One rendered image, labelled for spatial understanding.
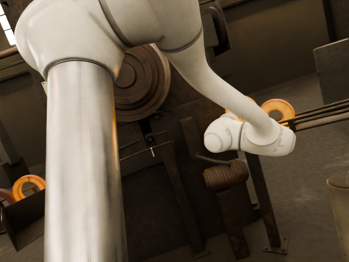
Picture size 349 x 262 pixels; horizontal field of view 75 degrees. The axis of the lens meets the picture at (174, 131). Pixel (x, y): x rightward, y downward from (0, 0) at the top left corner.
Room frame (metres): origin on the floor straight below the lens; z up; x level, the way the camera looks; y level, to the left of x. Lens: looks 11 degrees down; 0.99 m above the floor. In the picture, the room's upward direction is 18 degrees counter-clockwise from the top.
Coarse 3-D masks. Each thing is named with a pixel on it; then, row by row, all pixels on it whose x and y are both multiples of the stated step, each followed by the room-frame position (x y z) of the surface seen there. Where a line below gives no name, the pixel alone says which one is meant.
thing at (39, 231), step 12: (36, 192) 1.05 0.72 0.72; (12, 204) 0.99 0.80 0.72; (24, 204) 1.02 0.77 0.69; (36, 204) 1.04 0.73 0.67; (12, 216) 0.98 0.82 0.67; (24, 216) 1.00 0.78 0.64; (36, 216) 1.03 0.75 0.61; (12, 228) 0.97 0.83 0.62; (24, 228) 0.99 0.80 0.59; (36, 228) 0.94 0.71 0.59; (12, 240) 0.82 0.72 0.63; (24, 240) 0.87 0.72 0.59
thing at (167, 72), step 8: (160, 56) 1.22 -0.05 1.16; (168, 64) 1.22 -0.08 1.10; (168, 72) 1.22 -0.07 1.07; (168, 80) 1.22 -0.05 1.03; (168, 88) 1.22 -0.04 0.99; (160, 96) 1.22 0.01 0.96; (160, 104) 1.22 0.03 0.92; (144, 112) 1.22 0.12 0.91; (152, 112) 1.22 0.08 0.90; (120, 120) 1.21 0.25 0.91; (128, 120) 1.21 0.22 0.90; (136, 120) 1.21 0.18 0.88
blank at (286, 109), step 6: (270, 102) 0.99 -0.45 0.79; (276, 102) 0.98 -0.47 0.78; (282, 102) 0.97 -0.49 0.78; (264, 108) 1.01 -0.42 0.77; (270, 108) 1.00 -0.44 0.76; (276, 108) 0.98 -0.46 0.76; (282, 108) 0.97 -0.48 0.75; (288, 108) 0.96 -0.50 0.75; (288, 114) 0.96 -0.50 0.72; (282, 120) 0.98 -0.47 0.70; (288, 126) 0.97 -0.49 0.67
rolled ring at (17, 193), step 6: (18, 180) 1.23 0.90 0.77; (24, 180) 1.23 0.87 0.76; (30, 180) 1.23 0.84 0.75; (36, 180) 1.23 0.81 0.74; (42, 180) 1.24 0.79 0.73; (18, 186) 1.23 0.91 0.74; (42, 186) 1.23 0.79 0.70; (12, 192) 1.23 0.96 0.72; (18, 192) 1.23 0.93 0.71; (18, 198) 1.23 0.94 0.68
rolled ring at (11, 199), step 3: (0, 189) 1.23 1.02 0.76; (3, 189) 1.24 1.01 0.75; (0, 192) 1.21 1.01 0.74; (3, 192) 1.21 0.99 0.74; (6, 192) 1.22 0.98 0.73; (9, 192) 1.23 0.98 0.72; (0, 195) 1.21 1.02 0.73; (3, 195) 1.21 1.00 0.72; (6, 195) 1.21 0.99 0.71; (9, 195) 1.22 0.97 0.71; (12, 195) 1.23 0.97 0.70; (6, 198) 1.21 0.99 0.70; (9, 198) 1.21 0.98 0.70; (12, 198) 1.22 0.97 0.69; (9, 201) 1.21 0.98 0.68; (12, 201) 1.21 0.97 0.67; (15, 201) 1.22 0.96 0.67; (9, 204) 1.21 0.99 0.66
